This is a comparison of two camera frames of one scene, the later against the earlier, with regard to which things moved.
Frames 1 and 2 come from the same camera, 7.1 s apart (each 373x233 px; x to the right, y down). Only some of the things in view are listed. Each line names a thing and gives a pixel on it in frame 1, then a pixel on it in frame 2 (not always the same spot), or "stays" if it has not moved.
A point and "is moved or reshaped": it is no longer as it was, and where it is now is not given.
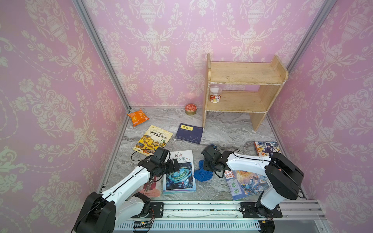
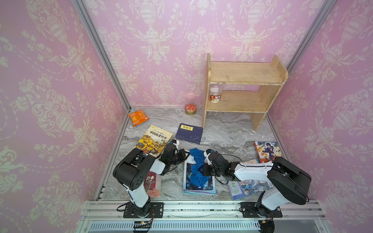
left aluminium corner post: (82, 8) stays
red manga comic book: (266, 148) stays
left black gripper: (172, 168) -> (182, 153)
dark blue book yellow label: (190, 133) stays
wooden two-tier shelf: (269, 76) stays
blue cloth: (201, 174) is moved or reshaped
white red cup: (215, 92) stays
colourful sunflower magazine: (244, 184) stays
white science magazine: (183, 180) -> (189, 188)
